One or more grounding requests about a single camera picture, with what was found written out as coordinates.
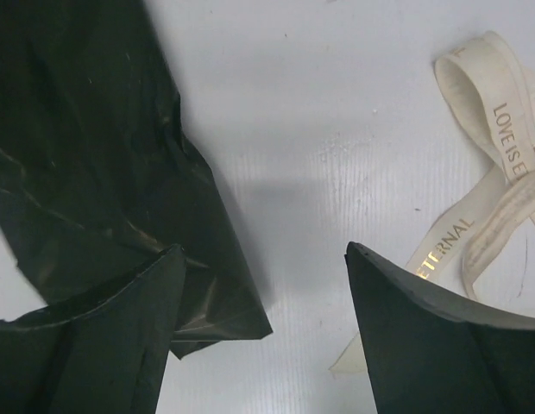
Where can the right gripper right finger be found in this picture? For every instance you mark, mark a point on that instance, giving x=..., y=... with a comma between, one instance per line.
x=430, y=350

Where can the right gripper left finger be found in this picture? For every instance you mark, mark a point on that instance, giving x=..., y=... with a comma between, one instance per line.
x=102, y=351

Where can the cream ribbon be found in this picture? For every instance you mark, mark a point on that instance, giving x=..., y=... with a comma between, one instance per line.
x=492, y=97

